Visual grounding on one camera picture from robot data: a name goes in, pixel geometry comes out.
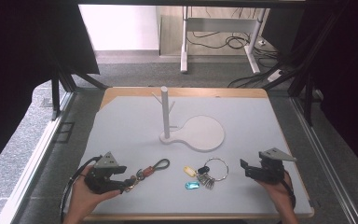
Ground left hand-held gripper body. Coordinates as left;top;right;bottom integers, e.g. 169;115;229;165
85;151;121;195

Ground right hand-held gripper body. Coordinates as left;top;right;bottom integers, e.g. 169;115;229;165
247;147;297;185

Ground brown leather strap keychain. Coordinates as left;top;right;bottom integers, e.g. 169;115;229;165
124;158;172;192

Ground person's left hand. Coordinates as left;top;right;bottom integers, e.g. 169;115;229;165
70;164;123;217

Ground person's right hand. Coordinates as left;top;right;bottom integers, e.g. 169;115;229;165
255;171;296;217

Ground bunch of silver keys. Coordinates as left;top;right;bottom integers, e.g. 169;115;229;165
196;172;216;190

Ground white paper sheet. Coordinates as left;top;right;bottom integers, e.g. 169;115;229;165
65;94;313;217

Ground white key holder stand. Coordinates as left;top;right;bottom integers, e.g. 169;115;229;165
151;86;227;153

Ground yellow key tag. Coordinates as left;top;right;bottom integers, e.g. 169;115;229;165
183;165;198;178

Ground black metal stand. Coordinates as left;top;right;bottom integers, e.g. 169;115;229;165
262;12;349;127
49;60;110;121

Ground white power strip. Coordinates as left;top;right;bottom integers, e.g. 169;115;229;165
267;68;284;83

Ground black curtain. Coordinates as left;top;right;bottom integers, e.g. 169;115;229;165
0;0;101;180
262;0;358;181

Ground large silver key ring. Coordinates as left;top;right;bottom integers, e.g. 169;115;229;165
203;157;230;182

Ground right hand-held gripper cable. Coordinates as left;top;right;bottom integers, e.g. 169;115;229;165
282;174;296;210

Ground hand-held gripper cable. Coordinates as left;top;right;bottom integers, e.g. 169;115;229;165
282;174;296;210
59;155;103;217

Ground left hand-held gripper cable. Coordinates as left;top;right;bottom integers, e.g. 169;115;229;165
59;155;103;217

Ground aluminium rail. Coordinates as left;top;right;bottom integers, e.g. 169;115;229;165
290;96;358;224
0;91;77;224

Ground black floor cables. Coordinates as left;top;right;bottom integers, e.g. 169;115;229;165
186;7;285;89

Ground white desk frame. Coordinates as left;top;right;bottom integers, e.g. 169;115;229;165
180;6;268;75

